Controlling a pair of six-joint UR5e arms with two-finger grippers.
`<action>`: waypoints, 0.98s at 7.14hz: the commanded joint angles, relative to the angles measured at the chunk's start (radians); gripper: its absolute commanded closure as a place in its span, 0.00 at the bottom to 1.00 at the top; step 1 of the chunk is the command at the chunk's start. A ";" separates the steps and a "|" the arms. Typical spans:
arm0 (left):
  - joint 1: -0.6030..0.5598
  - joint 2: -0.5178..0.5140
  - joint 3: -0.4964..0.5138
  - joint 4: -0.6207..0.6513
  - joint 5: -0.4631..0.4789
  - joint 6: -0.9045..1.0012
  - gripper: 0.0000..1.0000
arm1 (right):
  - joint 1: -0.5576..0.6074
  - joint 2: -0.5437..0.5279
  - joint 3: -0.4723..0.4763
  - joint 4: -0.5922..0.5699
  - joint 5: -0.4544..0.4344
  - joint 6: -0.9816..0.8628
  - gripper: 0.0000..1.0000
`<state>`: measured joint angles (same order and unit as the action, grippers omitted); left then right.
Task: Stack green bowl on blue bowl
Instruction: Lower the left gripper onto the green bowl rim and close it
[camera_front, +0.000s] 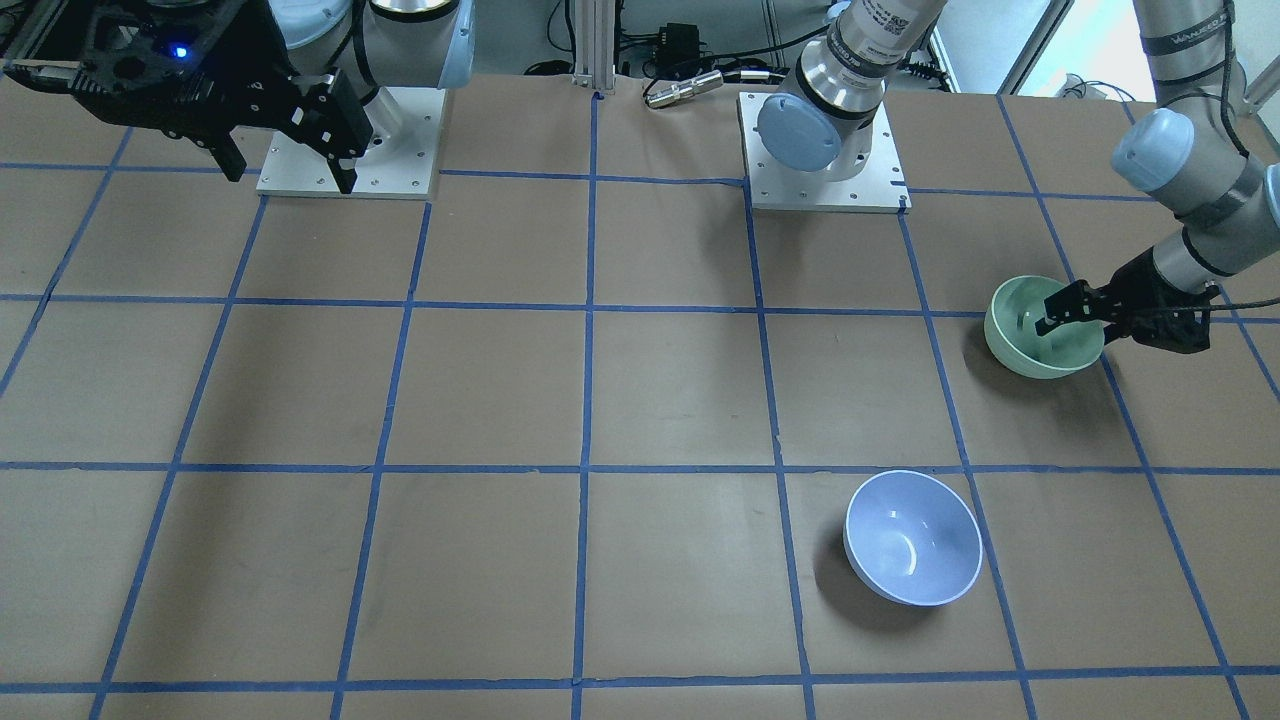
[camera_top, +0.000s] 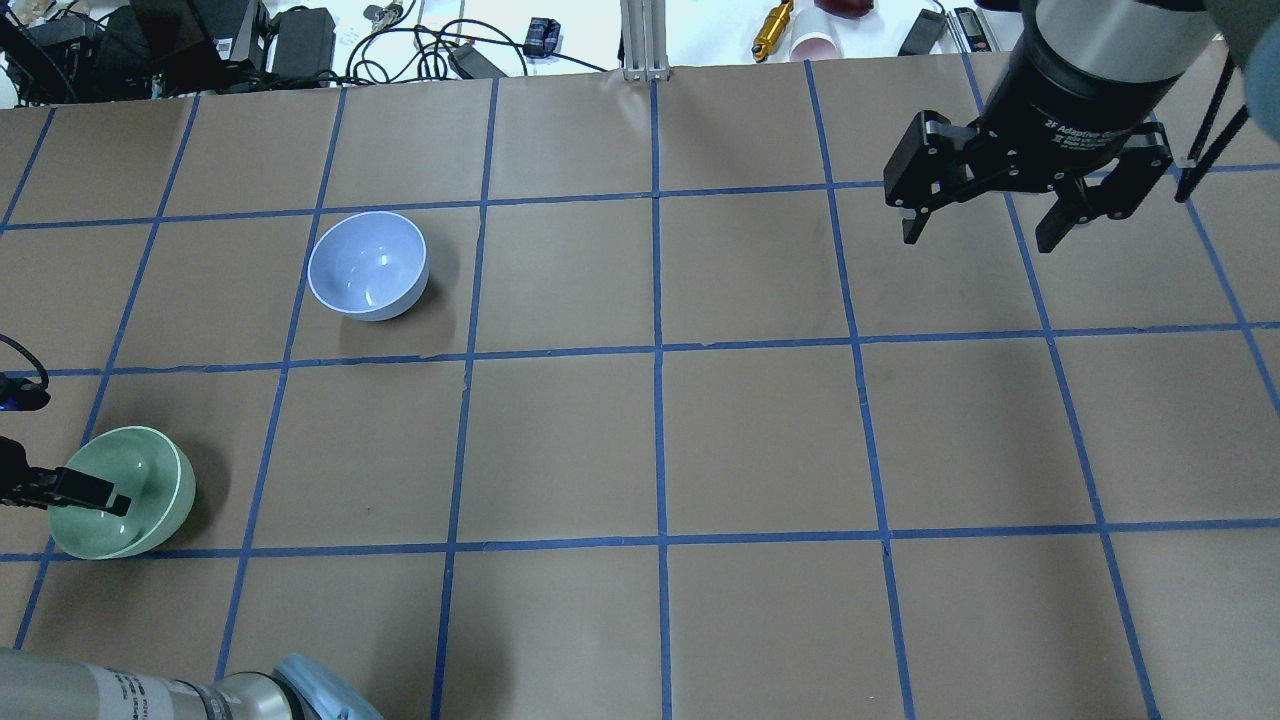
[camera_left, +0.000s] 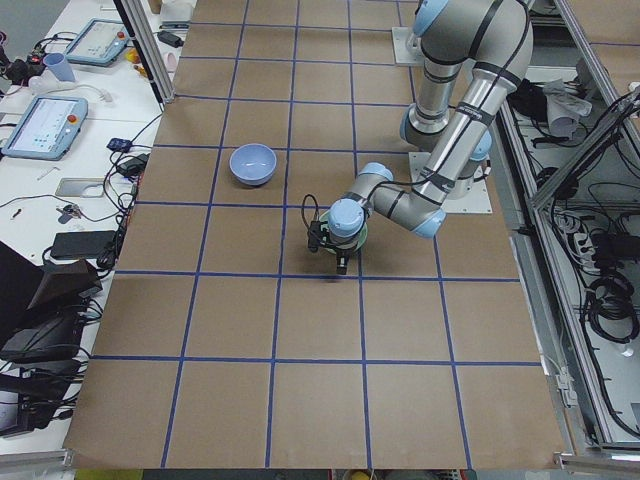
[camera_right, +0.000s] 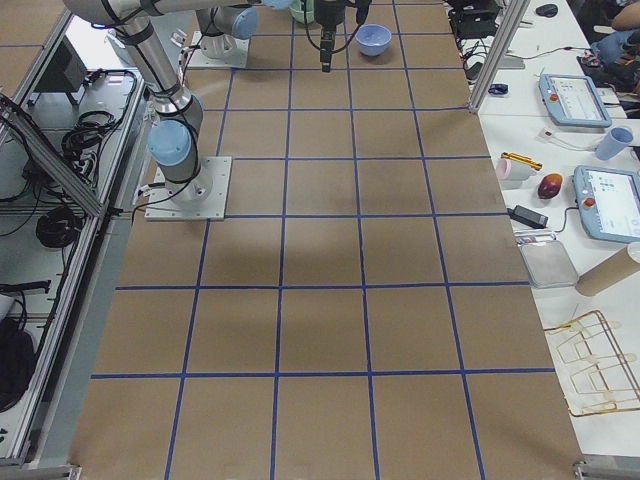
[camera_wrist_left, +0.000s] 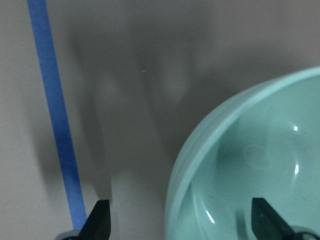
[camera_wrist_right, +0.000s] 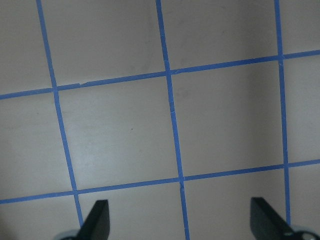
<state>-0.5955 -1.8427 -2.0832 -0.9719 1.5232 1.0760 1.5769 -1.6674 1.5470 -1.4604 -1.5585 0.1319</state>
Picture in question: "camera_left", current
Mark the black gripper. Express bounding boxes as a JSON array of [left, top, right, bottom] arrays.
[[322, 234, 360, 275]]

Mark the green bowl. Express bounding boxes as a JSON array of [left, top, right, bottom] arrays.
[[319, 210, 368, 251]]

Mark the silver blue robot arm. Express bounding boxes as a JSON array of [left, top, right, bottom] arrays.
[[305, 0, 533, 275]]

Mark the blue bowl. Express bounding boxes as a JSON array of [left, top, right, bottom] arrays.
[[229, 143, 277, 186]]

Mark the brown paper table cover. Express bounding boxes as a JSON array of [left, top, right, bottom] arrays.
[[64, 0, 566, 471]]

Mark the black phone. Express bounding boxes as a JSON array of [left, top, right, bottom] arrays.
[[50, 230, 116, 260]]

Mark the pink mug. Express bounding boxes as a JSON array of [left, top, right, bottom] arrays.
[[163, 52, 178, 73]]

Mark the silver metal tray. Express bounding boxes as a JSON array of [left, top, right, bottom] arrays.
[[55, 178, 104, 198]]

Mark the black power adapter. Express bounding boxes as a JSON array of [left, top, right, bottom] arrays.
[[157, 31, 184, 48]]

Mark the red mango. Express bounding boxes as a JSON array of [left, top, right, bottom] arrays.
[[125, 48, 141, 64]]

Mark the black laptop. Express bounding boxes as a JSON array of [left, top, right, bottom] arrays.
[[1, 243, 102, 347]]

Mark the lower teach pendant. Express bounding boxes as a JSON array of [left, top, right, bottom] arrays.
[[1, 95, 89, 161]]

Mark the teach pendant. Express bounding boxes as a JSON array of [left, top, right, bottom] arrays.
[[65, 19, 129, 67], [1, 95, 89, 161]]

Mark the upper teach pendant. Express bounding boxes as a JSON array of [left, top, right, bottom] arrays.
[[65, 19, 129, 67]]

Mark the lilac plastic cup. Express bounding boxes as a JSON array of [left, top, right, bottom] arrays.
[[43, 52, 76, 82]]

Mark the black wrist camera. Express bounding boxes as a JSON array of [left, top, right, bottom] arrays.
[[307, 220, 323, 253]]

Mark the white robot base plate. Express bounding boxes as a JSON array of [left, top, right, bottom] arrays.
[[442, 160, 493, 215]]

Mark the aluminium frame post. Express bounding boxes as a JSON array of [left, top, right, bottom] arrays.
[[114, 0, 175, 105]]

